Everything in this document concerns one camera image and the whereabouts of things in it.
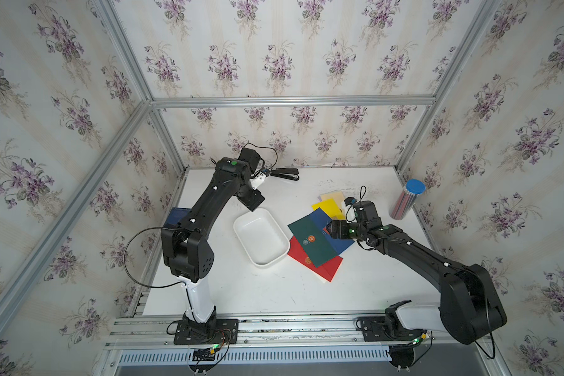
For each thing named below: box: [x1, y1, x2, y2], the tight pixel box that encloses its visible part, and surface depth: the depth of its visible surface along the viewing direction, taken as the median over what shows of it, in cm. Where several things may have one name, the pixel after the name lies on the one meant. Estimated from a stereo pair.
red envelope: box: [286, 235, 344, 283], surface depth 90 cm
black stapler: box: [270, 167, 300, 181], surface depth 117 cm
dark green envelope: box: [287, 215, 339, 268], surface depth 96 cm
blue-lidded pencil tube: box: [389, 178, 427, 221], surface depth 92 cm
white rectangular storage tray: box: [233, 207, 290, 269], surface depth 96 cm
